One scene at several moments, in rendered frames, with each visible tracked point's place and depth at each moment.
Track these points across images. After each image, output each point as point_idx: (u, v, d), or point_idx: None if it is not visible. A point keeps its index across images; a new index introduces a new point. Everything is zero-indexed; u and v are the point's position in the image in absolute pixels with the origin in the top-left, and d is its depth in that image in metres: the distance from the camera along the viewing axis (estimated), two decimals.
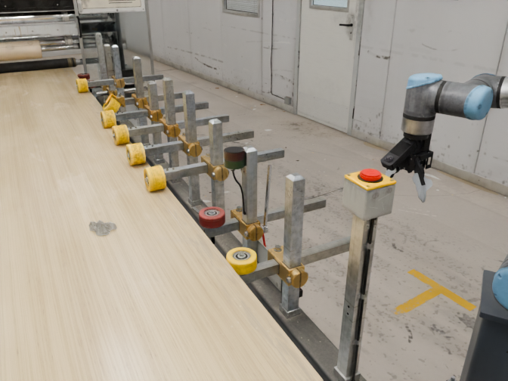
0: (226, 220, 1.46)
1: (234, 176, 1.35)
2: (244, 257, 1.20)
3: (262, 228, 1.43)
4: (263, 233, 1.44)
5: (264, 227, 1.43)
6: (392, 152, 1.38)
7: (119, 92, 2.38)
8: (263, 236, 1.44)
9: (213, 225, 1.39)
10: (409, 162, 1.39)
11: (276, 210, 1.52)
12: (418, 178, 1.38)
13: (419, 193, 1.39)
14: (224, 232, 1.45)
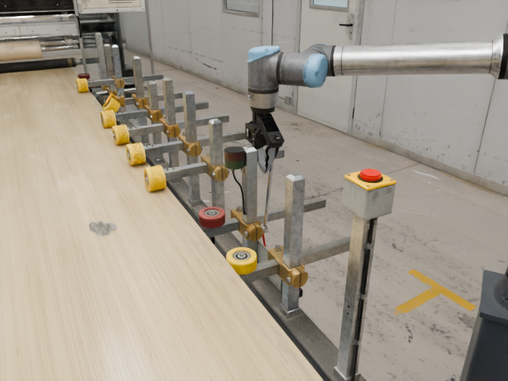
0: (226, 220, 1.46)
1: (234, 176, 1.35)
2: (244, 257, 1.20)
3: (262, 228, 1.43)
4: (263, 233, 1.44)
5: (264, 227, 1.43)
6: (270, 131, 1.34)
7: (119, 92, 2.38)
8: (263, 236, 1.44)
9: (213, 225, 1.39)
10: None
11: (276, 210, 1.52)
12: (274, 150, 1.43)
13: (268, 165, 1.45)
14: (224, 232, 1.45)
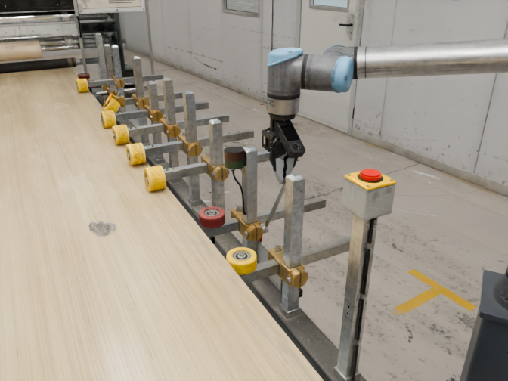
0: (226, 220, 1.46)
1: (234, 176, 1.35)
2: (244, 257, 1.20)
3: (263, 230, 1.43)
4: (262, 233, 1.44)
5: (265, 229, 1.43)
6: (290, 139, 1.24)
7: (119, 92, 2.38)
8: None
9: (213, 225, 1.39)
10: None
11: (276, 210, 1.52)
12: (292, 160, 1.34)
13: (286, 175, 1.35)
14: (224, 232, 1.45)
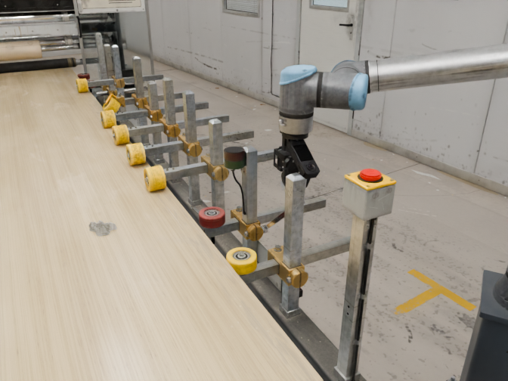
0: (226, 220, 1.46)
1: (234, 176, 1.35)
2: (244, 257, 1.20)
3: (263, 232, 1.43)
4: None
5: (265, 231, 1.43)
6: (303, 159, 1.20)
7: (119, 92, 2.38)
8: None
9: (213, 225, 1.39)
10: None
11: (276, 210, 1.52)
12: (305, 180, 1.30)
13: None
14: (224, 232, 1.45)
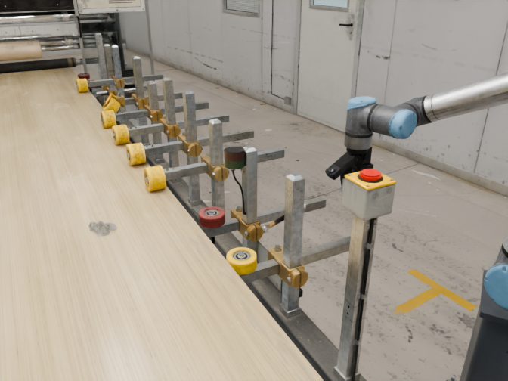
0: (226, 220, 1.46)
1: (234, 176, 1.35)
2: (244, 257, 1.20)
3: (263, 232, 1.43)
4: None
5: (265, 231, 1.43)
6: (336, 164, 1.59)
7: (119, 92, 2.38)
8: None
9: (213, 225, 1.39)
10: (351, 173, 1.60)
11: (276, 210, 1.52)
12: None
13: None
14: (224, 232, 1.45)
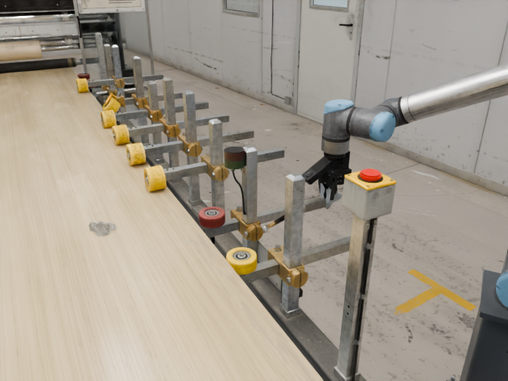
0: (226, 220, 1.46)
1: (234, 176, 1.35)
2: (244, 257, 1.20)
3: (263, 232, 1.43)
4: None
5: (265, 231, 1.43)
6: (312, 168, 1.55)
7: (119, 92, 2.38)
8: None
9: (213, 225, 1.39)
10: (328, 178, 1.56)
11: (276, 210, 1.52)
12: (329, 193, 1.57)
13: (326, 203, 1.61)
14: (224, 232, 1.45)
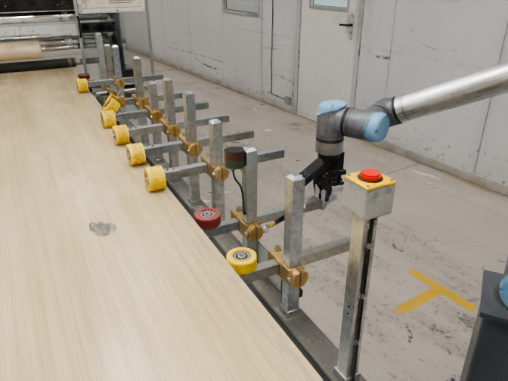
0: (221, 221, 1.46)
1: (234, 176, 1.35)
2: (244, 257, 1.20)
3: (263, 232, 1.43)
4: None
5: (265, 231, 1.43)
6: (306, 169, 1.54)
7: (119, 92, 2.38)
8: None
9: (209, 227, 1.38)
10: (322, 179, 1.55)
11: (272, 211, 1.52)
12: (324, 194, 1.57)
13: None
14: (219, 233, 1.44)
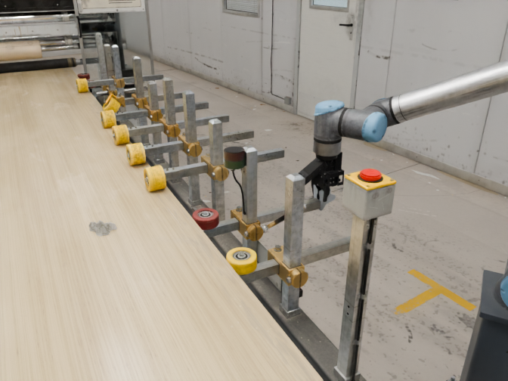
0: (219, 221, 1.45)
1: (234, 176, 1.35)
2: (244, 257, 1.20)
3: (263, 232, 1.43)
4: None
5: (265, 231, 1.43)
6: (305, 170, 1.54)
7: (119, 92, 2.38)
8: None
9: (207, 227, 1.38)
10: (320, 180, 1.55)
11: (270, 212, 1.51)
12: (323, 195, 1.56)
13: None
14: (217, 233, 1.44)
